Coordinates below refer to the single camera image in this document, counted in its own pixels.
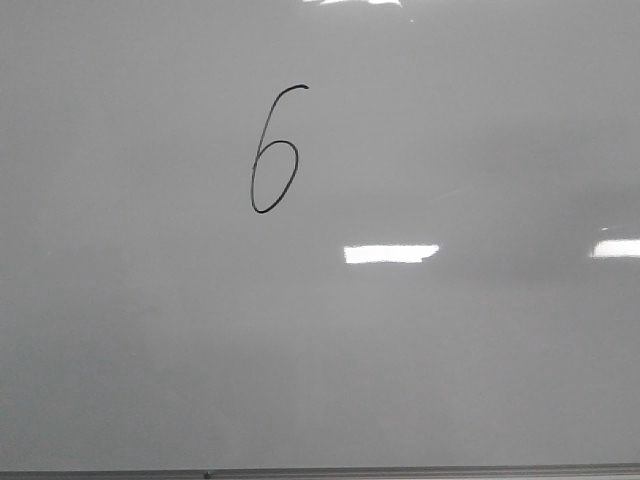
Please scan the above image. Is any white glossy whiteboard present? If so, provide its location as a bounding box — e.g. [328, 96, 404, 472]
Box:
[1, 1, 639, 470]

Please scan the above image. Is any grey aluminium whiteboard frame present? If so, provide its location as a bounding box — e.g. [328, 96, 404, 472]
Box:
[1, 463, 639, 479]

